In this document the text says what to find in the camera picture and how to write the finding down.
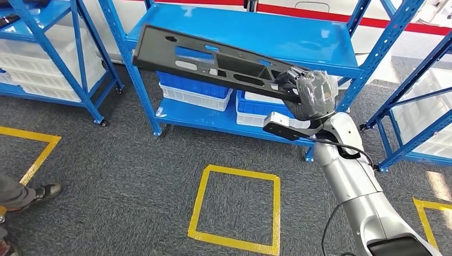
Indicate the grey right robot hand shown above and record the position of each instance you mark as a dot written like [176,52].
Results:
[316,95]

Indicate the black plastic panel part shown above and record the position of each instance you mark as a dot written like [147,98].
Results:
[152,53]

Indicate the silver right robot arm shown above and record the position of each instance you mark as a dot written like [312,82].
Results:
[349,176]

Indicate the blue metal shelf rack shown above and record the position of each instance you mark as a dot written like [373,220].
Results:
[406,86]
[247,32]
[42,21]

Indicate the blue plastic crate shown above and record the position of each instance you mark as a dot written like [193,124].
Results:
[190,86]
[254,109]

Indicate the yellow floor tape square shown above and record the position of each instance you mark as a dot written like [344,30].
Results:
[199,201]
[28,135]
[425,222]

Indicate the person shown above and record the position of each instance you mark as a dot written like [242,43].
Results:
[21,196]

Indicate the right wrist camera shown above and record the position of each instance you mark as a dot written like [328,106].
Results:
[282,129]

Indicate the black chrome stanchion post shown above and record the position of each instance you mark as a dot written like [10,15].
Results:
[252,5]

